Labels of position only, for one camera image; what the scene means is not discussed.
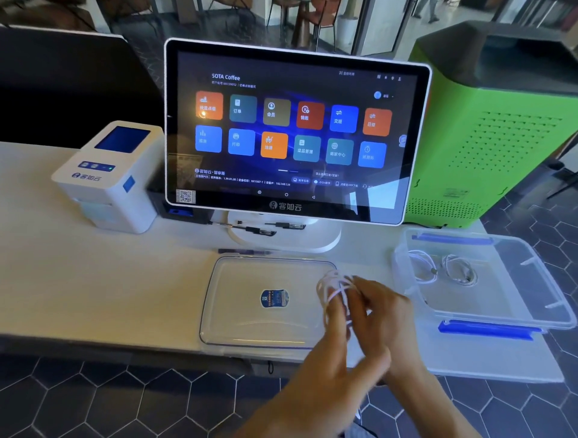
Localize white cable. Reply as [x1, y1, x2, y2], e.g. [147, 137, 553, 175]
[408, 250, 440, 284]
[315, 270, 358, 333]
[441, 254, 479, 288]

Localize clear container with blue clips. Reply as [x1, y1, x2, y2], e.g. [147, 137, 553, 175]
[391, 227, 578, 342]

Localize large black monitor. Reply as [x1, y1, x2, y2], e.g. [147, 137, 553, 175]
[0, 26, 167, 150]

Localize person's right hand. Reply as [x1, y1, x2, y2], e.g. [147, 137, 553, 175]
[348, 276, 429, 381]

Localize white label printer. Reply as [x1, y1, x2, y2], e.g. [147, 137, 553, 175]
[51, 120, 166, 235]

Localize brown padded armchair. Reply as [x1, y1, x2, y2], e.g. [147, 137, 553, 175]
[0, 2, 96, 33]

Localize green cabinet machine grey top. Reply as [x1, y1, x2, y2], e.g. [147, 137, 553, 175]
[403, 20, 578, 230]

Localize clear plastic lid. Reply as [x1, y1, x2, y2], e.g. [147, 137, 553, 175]
[198, 256, 340, 351]

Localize person's left hand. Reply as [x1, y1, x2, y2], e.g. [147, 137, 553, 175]
[270, 297, 393, 438]

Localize small round brown table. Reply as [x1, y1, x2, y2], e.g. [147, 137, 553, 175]
[292, 2, 313, 49]

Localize white planter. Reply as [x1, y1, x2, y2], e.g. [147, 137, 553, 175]
[336, 13, 361, 45]

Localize black receipt printer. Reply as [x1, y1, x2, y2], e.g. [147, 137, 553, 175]
[148, 180, 214, 225]

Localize orange brown chair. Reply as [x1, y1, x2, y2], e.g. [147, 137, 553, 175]
[309, 0, 343, 51]

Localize white touchscreen terminal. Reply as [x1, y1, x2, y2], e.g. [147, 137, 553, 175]
[163, 37, 434, 254]

